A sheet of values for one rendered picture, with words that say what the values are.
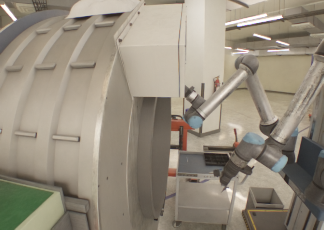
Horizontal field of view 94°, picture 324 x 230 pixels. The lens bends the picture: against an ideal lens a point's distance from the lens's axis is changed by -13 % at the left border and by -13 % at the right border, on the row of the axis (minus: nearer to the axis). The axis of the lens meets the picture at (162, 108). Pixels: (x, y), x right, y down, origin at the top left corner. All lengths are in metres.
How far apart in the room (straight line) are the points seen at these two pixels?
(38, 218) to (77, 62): 0.33
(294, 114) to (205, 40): 3.31
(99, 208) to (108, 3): 0.61
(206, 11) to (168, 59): 3.83
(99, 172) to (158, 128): 1.07
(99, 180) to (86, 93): 0.19
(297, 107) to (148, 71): 0.73
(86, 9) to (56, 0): 5.23
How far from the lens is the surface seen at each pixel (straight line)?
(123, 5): 0.68
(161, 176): 1.34
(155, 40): 0.44
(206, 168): 1.75
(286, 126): 0.98
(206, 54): 4.06
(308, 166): 1.47
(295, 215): 1.78
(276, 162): 0.89
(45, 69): 0.54
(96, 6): 0.69
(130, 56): 0.45
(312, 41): 13.00
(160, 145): 1.42
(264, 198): 2.37
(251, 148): 0.87
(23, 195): 0.41
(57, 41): 0.62
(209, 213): 2.07
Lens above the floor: 1.56
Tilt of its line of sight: 12 degrees down
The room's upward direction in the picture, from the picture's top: straight up
